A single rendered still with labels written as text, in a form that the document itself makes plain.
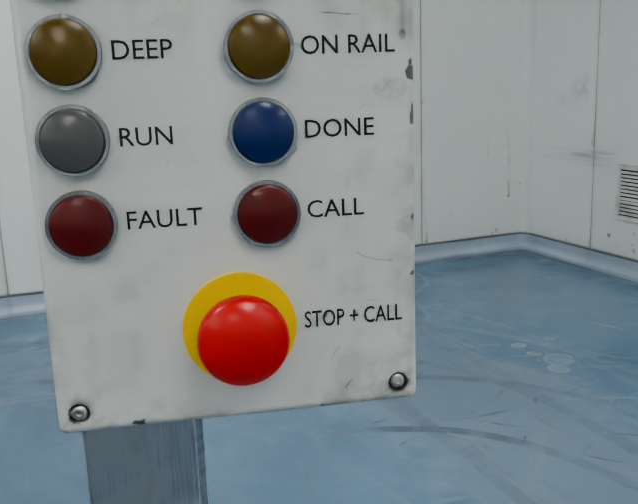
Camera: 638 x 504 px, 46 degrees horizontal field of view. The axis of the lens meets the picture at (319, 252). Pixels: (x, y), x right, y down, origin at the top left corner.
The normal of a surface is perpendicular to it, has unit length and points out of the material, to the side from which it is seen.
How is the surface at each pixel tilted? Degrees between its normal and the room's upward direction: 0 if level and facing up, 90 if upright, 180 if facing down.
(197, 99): 90
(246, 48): 90
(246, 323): 85
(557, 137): 90
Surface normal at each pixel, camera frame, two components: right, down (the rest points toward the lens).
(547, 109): -0.92, 0.11
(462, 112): 0.37, 0.18
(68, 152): 0.16, 0.26
